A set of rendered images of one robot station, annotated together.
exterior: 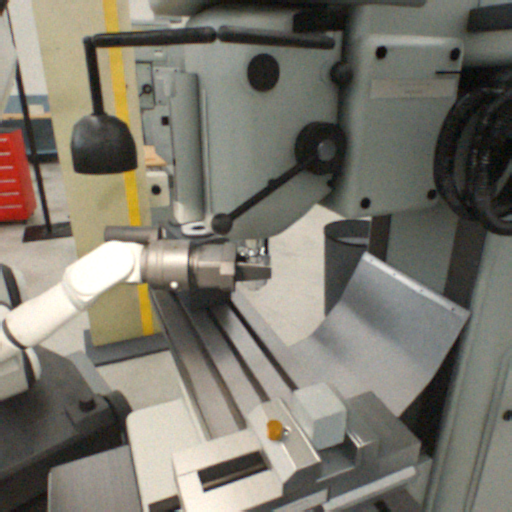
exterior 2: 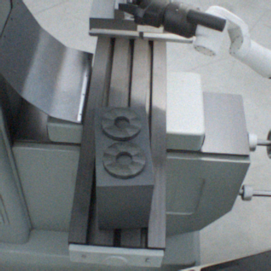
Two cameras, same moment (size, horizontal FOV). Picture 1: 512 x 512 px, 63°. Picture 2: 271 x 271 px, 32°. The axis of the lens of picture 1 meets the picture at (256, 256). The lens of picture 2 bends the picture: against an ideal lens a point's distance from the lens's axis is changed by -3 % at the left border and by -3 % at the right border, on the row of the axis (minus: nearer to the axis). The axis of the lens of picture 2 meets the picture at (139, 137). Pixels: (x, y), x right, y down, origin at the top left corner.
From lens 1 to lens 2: 177 cm
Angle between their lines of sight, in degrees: 104
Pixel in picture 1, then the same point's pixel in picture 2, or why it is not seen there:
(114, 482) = (212, 131)
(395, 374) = (46, 46)
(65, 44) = not seen: outside the picture
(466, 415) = not seen: hidden behind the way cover
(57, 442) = (249, 258)
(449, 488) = not seen: hidden behind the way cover
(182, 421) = (170, 114)
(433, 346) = (31, 21)
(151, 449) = (193, 104)
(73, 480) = (236, 141)
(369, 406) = (98, 12)
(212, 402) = (160, 68)
